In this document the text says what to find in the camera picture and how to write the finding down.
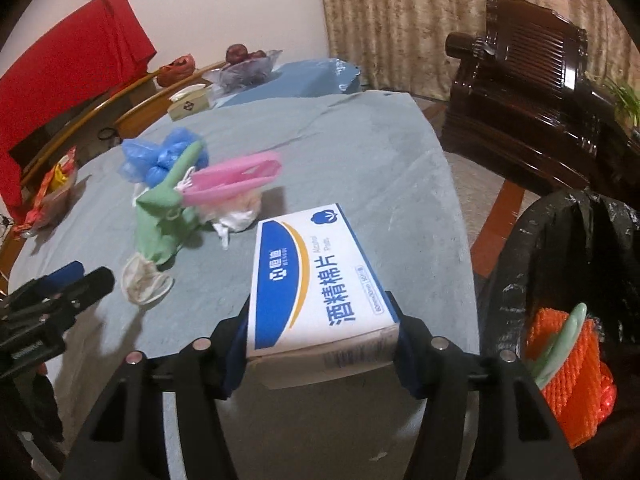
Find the dark wooden armchair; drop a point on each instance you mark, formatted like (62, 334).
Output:
(530, 85)

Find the glass snack bowl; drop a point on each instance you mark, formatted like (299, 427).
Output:
(62, 200)

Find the pale green plastic tube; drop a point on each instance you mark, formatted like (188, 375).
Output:
(562, 340)

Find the dark wooden side table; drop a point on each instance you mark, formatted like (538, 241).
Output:
(625, 160)

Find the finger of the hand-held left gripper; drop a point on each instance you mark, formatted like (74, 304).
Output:
(92, 282)
(62, 274)

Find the white and blue carton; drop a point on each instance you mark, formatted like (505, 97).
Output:
(310, 285)

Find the waste bin with black bag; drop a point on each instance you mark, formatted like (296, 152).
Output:
(530, 240)

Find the yellow snack packet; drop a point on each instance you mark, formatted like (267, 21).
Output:
(61, 175)

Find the green potted plant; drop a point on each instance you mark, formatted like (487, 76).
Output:
(625, 97)

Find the orange foam net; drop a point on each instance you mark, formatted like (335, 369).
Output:
(542, 330)
(575, 395)

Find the red apple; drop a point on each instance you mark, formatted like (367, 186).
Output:
(236, 54)
(257, 55)

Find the glass fruit bowl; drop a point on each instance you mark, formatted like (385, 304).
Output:
(245, 74)

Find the tissue box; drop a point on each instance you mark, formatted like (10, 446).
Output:
(192, 102)

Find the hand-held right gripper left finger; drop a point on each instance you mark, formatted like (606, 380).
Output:
(235, 355)

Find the small red snack packet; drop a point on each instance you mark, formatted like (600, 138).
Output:
(30, 222)

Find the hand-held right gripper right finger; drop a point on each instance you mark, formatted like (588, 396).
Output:
(407, 360)

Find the blue plastic bag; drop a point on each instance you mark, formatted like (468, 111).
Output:
(150, 155)

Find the red cloth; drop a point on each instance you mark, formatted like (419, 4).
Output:
(60, 70)

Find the grey blanket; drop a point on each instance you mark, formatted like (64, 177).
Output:
(350, 160)

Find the pink plastic bag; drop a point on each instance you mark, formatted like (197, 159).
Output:
(225, 180)

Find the beige patterned curtain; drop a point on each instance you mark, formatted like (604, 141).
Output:
(425, 20)

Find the large red snack packet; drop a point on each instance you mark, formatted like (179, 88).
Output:
(47, 177)

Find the red plastic bag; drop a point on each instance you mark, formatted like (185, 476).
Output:
(607, 395)

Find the white plastic bag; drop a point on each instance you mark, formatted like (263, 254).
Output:
(240, 215)

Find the white foam net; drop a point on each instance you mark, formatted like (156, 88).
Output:
(145, 280)

